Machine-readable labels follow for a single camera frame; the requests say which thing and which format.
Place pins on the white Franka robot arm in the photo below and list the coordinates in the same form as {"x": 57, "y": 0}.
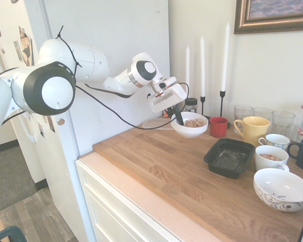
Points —
{"x": 86, "y": 63}

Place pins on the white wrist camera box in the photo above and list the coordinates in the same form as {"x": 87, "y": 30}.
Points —
{"x": 166, "y": 83}

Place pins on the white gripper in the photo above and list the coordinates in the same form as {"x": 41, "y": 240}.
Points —
{"x": 166, "y": 99}

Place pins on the spice jar with black lid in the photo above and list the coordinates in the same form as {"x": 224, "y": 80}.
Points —
{"x": 191, "y": 104}

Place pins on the white refrigerator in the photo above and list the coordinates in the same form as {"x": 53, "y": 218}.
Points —
{"x": 116, "y": 30}

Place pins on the small white blue-patterned cup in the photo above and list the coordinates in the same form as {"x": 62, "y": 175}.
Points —
{"x": 277, "y": 143}

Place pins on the brown tag fridge magnet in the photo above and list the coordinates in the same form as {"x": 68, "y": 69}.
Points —
{"x": 51, "y": 124}

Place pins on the red cup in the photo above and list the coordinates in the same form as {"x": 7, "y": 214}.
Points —
{"x": 218, "y": 128}

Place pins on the tall white candle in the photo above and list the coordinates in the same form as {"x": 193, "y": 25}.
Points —
{"x": 225, "y": 58}

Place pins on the cereal rings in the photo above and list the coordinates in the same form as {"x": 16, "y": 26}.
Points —
{"x": 194, "y": 123}

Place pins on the white mug with snacks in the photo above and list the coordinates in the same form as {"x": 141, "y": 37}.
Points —
{"x": 267, "y": 165}

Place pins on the high black candle holder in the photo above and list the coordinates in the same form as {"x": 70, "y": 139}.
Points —
{"x": 222, "y": 106}

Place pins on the clear drinking glass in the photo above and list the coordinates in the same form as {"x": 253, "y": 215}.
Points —
{"x": 263, "y": 113}
{"x": 242, "y": 112}
{"x": 284, "y": 123}

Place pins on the white bowl with swirl pattern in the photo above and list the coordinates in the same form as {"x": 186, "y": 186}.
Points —
{"x": 280, "y": 191}

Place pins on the black plastic food box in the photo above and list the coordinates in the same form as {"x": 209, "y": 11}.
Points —
{"x": 228, "y": 161}

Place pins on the clear plastic lid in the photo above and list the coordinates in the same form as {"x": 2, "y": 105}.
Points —
{"x": 156, "y": 124}

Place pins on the yellow mug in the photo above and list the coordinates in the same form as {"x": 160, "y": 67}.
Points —
{"x": 255, "y": 131}

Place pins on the medium black candle holder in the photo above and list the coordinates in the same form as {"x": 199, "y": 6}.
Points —
{"x": 203, "y": 108}

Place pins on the plain white bowl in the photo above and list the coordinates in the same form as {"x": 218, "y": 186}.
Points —
{"x": 189, "y": 132}

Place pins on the framed picture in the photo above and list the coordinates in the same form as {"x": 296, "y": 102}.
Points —
{"x": 275, "y": 15}

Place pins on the dark green chair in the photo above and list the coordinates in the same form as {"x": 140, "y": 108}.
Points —
{"x": 10, "y": 233}

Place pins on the map picture fridge magnet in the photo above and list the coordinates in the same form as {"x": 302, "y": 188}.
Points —
{"x": 25, "y": 45}

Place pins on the white drawer cabinet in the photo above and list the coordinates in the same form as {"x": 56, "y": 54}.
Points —
{"x": 108, "y": 209}

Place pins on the medium white candle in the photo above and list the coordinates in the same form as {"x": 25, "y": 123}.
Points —
{"x": 202, "y": 68}

